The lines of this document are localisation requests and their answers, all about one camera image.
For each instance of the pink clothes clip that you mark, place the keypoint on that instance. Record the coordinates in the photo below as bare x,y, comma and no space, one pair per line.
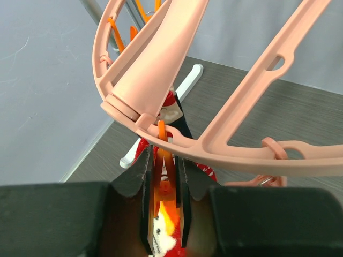
262,181

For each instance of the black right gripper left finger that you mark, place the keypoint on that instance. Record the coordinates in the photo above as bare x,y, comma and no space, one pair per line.
81,219

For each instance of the white metal clothes rack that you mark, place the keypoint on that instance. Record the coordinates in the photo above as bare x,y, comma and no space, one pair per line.
182,91

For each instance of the pink round clip hanger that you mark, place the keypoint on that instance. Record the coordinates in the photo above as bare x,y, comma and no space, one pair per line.
270,97

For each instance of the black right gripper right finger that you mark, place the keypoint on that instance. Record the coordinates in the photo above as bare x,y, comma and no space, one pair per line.
221,220

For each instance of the navy blue sock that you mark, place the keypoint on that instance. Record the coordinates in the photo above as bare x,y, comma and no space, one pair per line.
181,123

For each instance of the red christmas sock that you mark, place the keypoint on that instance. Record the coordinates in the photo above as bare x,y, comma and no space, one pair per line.
167,232
169,111

